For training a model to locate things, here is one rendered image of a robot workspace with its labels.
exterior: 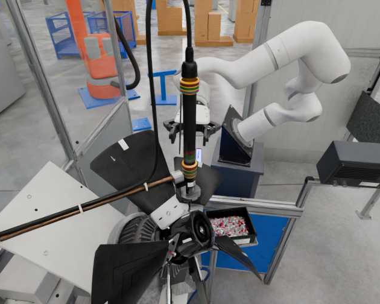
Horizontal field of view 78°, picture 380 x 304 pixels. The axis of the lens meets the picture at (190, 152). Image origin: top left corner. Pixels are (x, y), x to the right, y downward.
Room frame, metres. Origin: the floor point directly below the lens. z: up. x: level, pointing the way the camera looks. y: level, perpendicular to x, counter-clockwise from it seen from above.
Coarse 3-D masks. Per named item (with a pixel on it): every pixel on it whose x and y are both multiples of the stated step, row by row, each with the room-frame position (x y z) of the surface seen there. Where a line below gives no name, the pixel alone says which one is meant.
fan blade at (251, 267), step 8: (216, 240) 0.50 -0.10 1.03; (224, 240) 0.53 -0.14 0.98; (232, 240) 0.56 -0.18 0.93; (224, 248) 0.44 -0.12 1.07; (232, 248) 0.48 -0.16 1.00; (240, 248) 0.53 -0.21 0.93; (232, 256) 0.41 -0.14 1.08; (240, 256) 0.44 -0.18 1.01; (248, 264) 0.42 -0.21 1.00; (256, 272) 0.41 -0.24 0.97
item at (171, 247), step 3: (177, 234) 0.38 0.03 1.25; (174, 237) 0.36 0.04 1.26; (177, 237) 0.38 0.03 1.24; (171, 240) 0.35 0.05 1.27; (174, 240) 0.36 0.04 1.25; (177, 240) 0.37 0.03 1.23; (171, 243) 0.35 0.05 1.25; (168, 246) 0.34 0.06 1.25; (171, 246) 0.35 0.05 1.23; (174, 246) 0.37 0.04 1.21; (171, 249) 0.35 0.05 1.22; (174, 249) 0.36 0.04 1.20; (168, 252) 0.34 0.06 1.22; (168, 255) 0.34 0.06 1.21; (165, 258) 0.33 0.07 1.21; (165, 261) 0.33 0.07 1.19
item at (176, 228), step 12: (192, 216) 0.43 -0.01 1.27; (204, 216) 0.46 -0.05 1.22; (168, 228) 0.44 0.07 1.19; (180, 228) 0.40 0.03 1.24; (192, 228) 0.39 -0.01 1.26; (204, 228) 0.43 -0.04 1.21; (156, 240) 0.40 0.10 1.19; (180, 240) 0.38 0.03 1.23; (192, 240) 0.36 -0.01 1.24; (204, 240) 0.38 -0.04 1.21; (180, 252) 0.36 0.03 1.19; (192, 252) 0.36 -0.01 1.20; (180, 264) 0.36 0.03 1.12
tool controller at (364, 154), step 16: (336, 144) 0.81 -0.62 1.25; (352, 144) 0.81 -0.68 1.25; (368, 144) 0.80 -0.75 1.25; (320, 160) 0.86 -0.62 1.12; (336, 160) 0.75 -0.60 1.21; (352, 160) 0.73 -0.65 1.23; (368, 160) 0.72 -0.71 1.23; (320, 176) 0.80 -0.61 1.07; (336, 176) 0.75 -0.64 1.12; (352, 176) 0.74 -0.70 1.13; (368, 176) 0.73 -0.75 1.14
